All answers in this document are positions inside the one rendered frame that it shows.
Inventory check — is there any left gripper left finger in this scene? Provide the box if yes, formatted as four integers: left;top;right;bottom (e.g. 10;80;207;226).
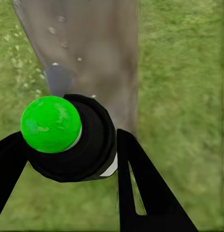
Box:
0;131;28;214

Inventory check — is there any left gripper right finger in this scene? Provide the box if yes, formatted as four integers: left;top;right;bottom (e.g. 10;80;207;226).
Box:
117;129;198;232

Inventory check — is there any pesticide atomizer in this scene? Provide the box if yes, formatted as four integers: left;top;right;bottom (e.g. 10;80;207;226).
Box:
20;64;118;183

